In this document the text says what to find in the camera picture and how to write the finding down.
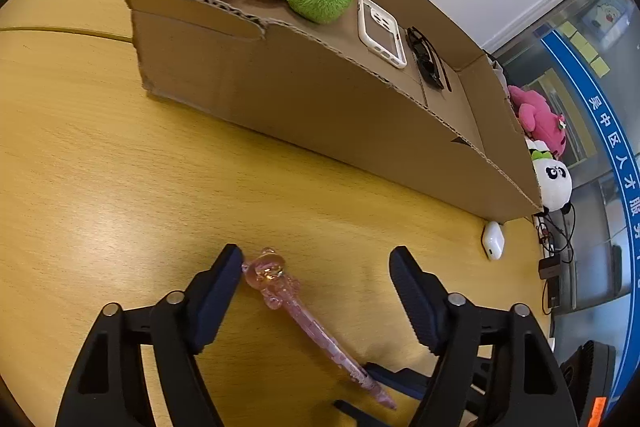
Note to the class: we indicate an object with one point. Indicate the yellow sticky note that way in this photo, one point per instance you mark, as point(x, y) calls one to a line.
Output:
point(580, 40)
point(567, 28)
point(591, 53)
point(600, 66)

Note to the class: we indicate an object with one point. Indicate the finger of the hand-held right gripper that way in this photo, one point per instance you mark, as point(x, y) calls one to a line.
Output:
point(400, 379)
point(375, 417)

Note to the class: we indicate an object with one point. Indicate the black power adapter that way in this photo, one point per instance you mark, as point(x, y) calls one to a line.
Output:
point(549, 267)

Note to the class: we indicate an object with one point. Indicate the white earbud case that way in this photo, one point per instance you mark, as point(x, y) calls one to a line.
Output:
point(492, 241)

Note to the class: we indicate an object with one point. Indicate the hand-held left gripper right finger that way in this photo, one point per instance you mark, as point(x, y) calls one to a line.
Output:
point(415, 302)

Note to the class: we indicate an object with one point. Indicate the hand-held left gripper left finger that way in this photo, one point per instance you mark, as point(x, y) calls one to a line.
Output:
point(220, 297)

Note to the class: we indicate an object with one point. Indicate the magenta plush toy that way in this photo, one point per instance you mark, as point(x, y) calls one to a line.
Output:
point(542, 119)

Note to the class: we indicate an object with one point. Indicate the blue glass wall banner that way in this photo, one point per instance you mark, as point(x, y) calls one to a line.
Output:
point(607, 132)

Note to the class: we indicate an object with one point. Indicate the white phone case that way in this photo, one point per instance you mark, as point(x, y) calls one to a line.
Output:
point(380, 32)

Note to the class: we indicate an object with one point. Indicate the cardboard box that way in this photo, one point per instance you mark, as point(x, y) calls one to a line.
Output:
point(300, 107)

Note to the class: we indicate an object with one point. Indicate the black sunglasses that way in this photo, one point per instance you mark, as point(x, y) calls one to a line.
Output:
point(425, 57)

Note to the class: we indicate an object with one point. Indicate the panda plush toy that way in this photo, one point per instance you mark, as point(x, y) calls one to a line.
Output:
point(552, 182)

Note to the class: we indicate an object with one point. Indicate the pink translucent pen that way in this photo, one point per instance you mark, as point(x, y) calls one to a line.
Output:
point(310, 322)

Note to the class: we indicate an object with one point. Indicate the cartoon picture poster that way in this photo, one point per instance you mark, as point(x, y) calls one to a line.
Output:
point(607, 9)

